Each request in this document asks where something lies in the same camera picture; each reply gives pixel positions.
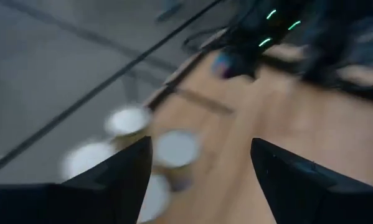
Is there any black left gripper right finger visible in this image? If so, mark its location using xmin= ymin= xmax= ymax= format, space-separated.
xmin=250 ymin=138 xmax=373 ymax=224

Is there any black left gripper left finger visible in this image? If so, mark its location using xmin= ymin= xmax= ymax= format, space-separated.
xmin=0 ymin=136 xmax=153 ymax=224

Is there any teal and pink can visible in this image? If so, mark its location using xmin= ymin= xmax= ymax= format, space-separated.
xmin=211 ymin=49 xmax=237 ymax=79

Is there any orange corn can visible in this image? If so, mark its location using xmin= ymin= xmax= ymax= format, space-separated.
xmin=136 ymin=174 xmax=173 ymax=224
xmin=60 ymin=139 xmax=118 ymax=183

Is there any peaches can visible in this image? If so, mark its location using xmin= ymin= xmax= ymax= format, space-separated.
xmin=153 ymin=129 xmax=202 ymax=192
xmin=103 ymin=104 xmax=153 ymax=147

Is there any black aluminium table frame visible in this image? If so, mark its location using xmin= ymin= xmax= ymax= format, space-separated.
xmin=141 ymin=26 xmax=232 ymax=111

